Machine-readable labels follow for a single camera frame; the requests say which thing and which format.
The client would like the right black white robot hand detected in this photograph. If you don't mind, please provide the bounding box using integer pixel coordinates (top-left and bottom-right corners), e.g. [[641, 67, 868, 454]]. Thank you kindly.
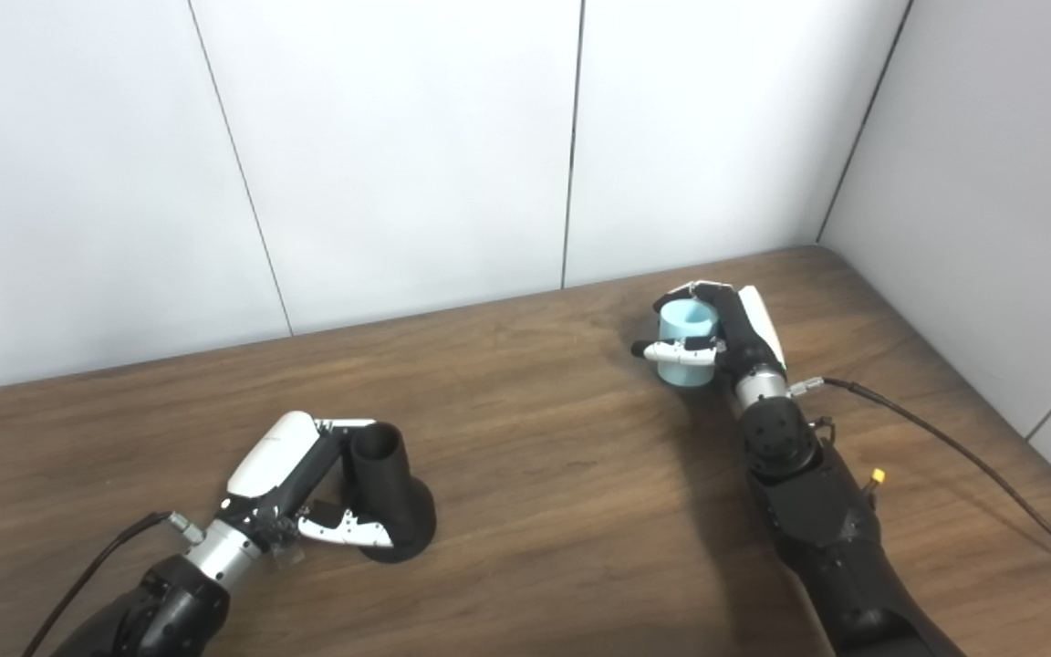
[[631, 282, 788, 385]]

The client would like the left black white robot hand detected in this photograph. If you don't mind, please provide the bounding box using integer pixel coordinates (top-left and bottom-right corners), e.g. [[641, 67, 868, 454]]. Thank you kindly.
[[215, 411, 395, 549]]

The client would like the light-blue hose piece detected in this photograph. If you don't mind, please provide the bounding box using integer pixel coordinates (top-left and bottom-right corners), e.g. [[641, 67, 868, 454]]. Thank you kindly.
[[658, 298, 721, 388]]

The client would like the black flared nozzle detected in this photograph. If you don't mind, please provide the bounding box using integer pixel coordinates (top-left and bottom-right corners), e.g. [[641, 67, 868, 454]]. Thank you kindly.
[[340, 422, 438, 564]]

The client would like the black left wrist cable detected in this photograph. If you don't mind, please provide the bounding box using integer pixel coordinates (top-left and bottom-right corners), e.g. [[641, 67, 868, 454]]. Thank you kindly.
[[21, 511, 207, 657]]

